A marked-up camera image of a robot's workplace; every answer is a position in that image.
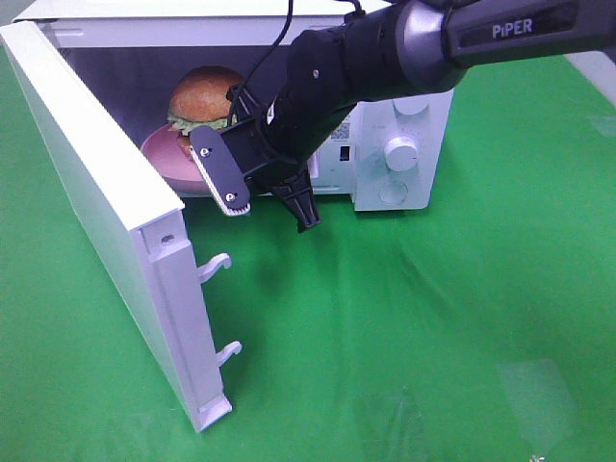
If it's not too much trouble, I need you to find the white microwave door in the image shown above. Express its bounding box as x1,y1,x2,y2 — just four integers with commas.
1,21,242,431

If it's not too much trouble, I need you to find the pink round plate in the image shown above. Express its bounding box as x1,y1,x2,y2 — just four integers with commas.
141,124,210,196

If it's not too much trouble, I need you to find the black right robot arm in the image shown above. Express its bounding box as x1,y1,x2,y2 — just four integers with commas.
221,1,615,229

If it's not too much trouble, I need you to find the black cable loop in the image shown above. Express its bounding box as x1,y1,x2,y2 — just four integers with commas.
225,0,295,105

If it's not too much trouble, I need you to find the round door release button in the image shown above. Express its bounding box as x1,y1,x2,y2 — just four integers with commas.
378,181,408,205

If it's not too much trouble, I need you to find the white microwave oven body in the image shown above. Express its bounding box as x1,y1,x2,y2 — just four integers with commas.
1,1,452,211

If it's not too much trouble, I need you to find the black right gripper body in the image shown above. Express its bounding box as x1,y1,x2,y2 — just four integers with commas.
225,28,360,193

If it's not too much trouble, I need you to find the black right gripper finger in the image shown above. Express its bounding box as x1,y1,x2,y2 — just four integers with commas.
271,165,321,234

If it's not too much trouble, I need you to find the white microwave knob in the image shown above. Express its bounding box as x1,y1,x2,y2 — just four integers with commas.
392,96,429,116
383,137,419,172

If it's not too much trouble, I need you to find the burger with lettuce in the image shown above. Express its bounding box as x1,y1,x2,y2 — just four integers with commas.
167,65,243,162

